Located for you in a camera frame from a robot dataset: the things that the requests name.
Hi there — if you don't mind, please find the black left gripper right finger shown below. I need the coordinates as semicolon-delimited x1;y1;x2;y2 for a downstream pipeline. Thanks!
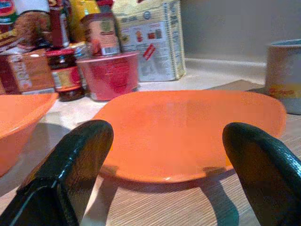
222;121;301;226

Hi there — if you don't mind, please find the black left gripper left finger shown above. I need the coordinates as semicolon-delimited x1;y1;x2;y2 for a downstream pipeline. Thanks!
0;119;115;226

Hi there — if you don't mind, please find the orange bowl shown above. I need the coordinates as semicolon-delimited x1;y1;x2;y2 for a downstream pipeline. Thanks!
0;92;59;178

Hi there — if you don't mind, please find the dark sauce jar red lid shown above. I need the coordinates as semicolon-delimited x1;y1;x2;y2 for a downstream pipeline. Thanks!
45;48;86;102

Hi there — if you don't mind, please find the grey mug with yellow print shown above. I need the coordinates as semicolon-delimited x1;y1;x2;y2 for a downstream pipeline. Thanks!
265;39;301;116

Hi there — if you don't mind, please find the orange square plate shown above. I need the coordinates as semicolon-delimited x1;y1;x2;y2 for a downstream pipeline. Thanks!
93;90;288;185

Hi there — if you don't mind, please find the red plastic cup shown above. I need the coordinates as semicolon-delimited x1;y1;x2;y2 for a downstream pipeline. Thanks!
76;51;141;102

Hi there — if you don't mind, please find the brown and red carton box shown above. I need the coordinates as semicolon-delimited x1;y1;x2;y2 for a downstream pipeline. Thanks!
0;48;56;95

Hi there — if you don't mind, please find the red labelled tin can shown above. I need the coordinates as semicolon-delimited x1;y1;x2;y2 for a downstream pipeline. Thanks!
80;12;122;57

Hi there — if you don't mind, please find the dark red sauce bottle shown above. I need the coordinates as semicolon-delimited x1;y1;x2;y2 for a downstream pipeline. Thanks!
48;0;71;49

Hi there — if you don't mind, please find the brown jar with white lid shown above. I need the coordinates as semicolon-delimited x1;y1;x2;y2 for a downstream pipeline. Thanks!
13;0;53;47

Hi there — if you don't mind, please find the yellow and white food packet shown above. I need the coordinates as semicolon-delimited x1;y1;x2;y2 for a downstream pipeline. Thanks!
112;0;188;83

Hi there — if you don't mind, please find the yellow food bag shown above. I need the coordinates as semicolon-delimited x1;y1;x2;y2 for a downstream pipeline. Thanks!
69;0;101;43

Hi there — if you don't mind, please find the red and green labelled can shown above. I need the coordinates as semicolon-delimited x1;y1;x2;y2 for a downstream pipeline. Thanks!
0;0;19;34

